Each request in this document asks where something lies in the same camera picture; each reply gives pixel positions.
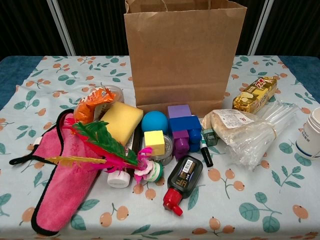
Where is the black and white marker pen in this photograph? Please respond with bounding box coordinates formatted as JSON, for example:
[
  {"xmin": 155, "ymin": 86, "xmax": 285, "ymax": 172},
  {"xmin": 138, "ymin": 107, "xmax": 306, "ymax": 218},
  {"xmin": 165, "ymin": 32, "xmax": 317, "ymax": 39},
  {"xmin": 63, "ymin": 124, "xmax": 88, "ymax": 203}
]
[{"xmin": 198, "ymin": 143, "xmax": 215, "ymax": 168}]

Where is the light purple cube block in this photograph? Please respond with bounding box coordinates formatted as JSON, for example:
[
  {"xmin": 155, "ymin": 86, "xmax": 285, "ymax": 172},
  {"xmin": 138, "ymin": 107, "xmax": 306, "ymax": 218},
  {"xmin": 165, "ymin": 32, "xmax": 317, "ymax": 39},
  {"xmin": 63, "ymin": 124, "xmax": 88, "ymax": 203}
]
[{"xmin": 167, "ymin": 104, "xmax": 193, "ymax": 120}]

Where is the small green jar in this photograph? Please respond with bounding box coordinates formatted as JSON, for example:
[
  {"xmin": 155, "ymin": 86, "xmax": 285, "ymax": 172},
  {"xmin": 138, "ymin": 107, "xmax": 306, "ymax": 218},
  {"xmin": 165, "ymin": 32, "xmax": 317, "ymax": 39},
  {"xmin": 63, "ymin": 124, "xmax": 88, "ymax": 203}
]
[{"xmin": 201, "ymin": 127, "xmax": 220, "ymax": 147}]

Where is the blue and purple toy block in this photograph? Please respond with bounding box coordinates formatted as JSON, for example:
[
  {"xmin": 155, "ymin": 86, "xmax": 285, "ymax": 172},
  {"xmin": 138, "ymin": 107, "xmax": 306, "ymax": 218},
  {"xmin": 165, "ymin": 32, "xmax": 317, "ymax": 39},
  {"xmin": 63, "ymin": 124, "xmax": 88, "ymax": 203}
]
[{"xmin": 167, "ymin": 114, "xmax": 203, "ymax": 161}]

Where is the black ribbed partition panel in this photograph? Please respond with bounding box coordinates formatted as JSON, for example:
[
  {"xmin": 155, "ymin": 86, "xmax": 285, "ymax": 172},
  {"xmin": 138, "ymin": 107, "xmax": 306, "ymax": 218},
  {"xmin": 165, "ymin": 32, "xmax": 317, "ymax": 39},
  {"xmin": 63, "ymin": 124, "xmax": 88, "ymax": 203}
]
[
  {"xmin": 246, "ymin": 0, "xmax": 270, "ymax": 56},
  {"xmin": 53, "ymin": 0, "xmax": 131, "ymax": 56},
  {"xmin": 249, "ymin": 0, "xmax": 320, "ymax": 57},
  {"xmin": 0, "ymin": 0, "xmax": 68, "ymax": 60}
]

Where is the blue ball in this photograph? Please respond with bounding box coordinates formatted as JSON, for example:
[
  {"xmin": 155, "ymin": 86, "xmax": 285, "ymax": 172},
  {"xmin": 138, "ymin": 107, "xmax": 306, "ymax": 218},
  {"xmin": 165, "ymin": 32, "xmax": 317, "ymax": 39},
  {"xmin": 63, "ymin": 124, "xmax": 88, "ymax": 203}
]
[{"xmin": 141, "ymin": 110, "xmax": 169, "ymax": 133}]

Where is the colourful feather shuttlecock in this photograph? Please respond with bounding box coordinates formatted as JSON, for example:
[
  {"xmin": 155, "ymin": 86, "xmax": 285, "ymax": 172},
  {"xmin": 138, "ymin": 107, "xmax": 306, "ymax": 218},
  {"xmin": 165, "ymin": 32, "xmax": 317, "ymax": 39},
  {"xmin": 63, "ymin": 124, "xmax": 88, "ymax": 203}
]
[{"xmin": 44, "ymin": 118, "xmax": 165, "ymax": 186}]

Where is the yellow sponge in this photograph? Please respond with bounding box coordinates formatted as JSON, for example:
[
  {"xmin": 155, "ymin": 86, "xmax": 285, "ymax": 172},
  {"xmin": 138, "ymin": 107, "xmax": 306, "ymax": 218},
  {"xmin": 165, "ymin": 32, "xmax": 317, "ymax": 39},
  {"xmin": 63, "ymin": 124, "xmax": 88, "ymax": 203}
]
[{"xmin": 99, "ymin": 101, "xmax": 145, "ymax": 147}]

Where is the white paper cup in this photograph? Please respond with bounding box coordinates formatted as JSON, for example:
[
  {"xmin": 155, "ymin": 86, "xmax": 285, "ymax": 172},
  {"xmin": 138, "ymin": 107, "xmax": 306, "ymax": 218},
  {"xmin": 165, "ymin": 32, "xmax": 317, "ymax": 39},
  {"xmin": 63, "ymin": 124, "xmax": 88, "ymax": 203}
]
[{"xmin": 294, "ymin": 107, "xmax": 320, "ymax": 161}]

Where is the bagged bread snack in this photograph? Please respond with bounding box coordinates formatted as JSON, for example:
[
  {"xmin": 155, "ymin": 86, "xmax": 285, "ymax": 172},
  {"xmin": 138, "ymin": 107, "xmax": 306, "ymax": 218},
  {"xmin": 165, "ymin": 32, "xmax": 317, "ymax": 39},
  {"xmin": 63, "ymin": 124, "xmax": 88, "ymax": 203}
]
[{"xmin": 201, "ymin": 108, "xmax": 261, "ymax": 148}]

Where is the dark slim box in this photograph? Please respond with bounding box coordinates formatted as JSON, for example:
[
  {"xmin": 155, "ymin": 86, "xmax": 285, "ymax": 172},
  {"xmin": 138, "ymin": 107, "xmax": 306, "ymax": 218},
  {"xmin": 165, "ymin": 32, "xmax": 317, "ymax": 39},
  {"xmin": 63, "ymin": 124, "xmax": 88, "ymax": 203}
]
[{"xmin": 131, "ymin": 126, "xmax": 145, "ymax": 161}]

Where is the floral print tablecloth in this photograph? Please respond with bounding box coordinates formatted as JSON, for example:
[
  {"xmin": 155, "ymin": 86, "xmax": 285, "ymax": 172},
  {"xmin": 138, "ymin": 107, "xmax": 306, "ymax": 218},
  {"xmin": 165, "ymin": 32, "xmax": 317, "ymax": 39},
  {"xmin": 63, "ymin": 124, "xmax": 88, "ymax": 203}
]
[{"xmin": 0, "ymin": 54, "xmax": 320, "ymax": 240}]

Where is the pink towel with black trim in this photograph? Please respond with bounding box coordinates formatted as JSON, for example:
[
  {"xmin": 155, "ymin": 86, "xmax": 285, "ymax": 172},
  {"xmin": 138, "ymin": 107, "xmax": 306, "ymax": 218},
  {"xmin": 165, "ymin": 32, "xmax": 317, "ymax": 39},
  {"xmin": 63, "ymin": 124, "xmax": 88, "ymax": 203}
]
[{"xmin": 9, "ymin": 109, "xmax": 108, "ymax": 237}]

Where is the black ink bottle red cap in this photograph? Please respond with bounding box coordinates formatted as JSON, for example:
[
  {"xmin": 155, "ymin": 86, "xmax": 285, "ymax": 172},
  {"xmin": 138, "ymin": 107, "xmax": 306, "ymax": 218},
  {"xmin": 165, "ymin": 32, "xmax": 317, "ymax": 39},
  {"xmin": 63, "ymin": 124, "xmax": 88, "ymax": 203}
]
[{"xmin": 162, "ymin": 155, "xmax": 205, "ymax": 216}]

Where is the gold biscuit packet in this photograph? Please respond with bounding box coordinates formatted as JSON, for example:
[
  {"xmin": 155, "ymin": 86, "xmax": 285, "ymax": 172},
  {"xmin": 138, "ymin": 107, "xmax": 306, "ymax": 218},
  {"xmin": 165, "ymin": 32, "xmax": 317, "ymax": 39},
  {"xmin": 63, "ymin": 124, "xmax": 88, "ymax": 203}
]
[{"xmin": 231, "ymin": 76, "xmax": 280, "ymax": 115}]

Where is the brown paper bag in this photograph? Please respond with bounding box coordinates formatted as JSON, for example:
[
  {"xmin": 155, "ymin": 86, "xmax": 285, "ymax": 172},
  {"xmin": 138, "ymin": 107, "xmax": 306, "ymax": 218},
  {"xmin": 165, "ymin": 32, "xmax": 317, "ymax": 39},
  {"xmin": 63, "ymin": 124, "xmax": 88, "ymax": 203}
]
[{"xmin": 123, "ymin": 0, "xmax": 248, "ymax": 118}]

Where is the yellow foam cube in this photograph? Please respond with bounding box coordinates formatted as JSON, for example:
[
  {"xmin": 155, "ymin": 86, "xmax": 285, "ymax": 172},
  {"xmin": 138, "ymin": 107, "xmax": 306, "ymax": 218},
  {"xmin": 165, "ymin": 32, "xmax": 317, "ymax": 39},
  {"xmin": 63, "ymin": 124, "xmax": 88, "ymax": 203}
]
[{"xmin": 143, "ymin": 129, "xmax": 166, "ymax": 157}]

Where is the clear round pin container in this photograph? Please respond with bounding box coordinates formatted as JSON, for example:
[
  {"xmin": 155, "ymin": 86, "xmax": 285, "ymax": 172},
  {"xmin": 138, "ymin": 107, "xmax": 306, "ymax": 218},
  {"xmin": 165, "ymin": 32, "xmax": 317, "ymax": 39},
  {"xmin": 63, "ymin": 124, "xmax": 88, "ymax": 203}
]
[{"xmin": 149, "ymin": 134, "xmax": 174, "ymax": 166}]

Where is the clear round plastic tub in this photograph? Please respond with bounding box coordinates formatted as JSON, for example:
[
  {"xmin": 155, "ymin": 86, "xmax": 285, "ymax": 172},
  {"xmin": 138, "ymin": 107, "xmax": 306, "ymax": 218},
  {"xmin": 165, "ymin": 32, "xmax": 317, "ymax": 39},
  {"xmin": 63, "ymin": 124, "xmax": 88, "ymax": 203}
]
[{"xmin": 89, "ymin": 84, "xmax": 125, "ymax": 118}]

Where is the white bottle cap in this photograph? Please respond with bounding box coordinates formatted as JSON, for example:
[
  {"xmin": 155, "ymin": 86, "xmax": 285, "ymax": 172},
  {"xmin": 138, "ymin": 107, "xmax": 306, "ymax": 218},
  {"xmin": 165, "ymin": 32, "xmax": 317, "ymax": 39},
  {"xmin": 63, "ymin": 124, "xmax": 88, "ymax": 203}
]
[{"xmin": 106, "ymin": 143, "xmax": 137, "ymax": 189}]

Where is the orange snack packet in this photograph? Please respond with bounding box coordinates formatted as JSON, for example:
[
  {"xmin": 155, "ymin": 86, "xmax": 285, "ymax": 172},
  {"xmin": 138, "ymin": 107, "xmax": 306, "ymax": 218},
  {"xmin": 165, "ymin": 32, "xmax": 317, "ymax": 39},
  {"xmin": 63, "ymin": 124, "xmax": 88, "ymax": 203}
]
[{"xmin": 73, "ymin": 86, "xmax": 117, "ymax": 126}]

